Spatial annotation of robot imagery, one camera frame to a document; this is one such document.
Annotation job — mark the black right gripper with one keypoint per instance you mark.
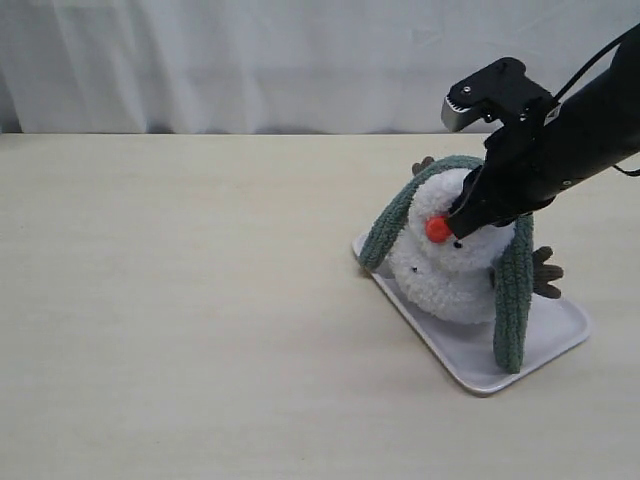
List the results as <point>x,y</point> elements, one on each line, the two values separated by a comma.
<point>509,184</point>

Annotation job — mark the white plush snowman toy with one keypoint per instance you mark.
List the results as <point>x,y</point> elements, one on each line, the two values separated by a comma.
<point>492,273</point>

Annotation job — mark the green fleece scarf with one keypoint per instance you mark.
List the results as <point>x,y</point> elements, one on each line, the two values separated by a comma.
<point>509,333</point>

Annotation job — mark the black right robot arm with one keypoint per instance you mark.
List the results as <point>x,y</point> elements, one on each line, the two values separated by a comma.
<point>548,143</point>

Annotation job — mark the white plastic tray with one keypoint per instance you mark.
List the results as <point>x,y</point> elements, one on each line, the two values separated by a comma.
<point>466,351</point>

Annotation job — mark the white backdrop curtain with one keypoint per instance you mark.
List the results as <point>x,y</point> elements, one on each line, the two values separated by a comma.
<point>258,67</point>

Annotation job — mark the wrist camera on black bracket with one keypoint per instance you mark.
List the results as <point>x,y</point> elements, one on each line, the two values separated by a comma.
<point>499,91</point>

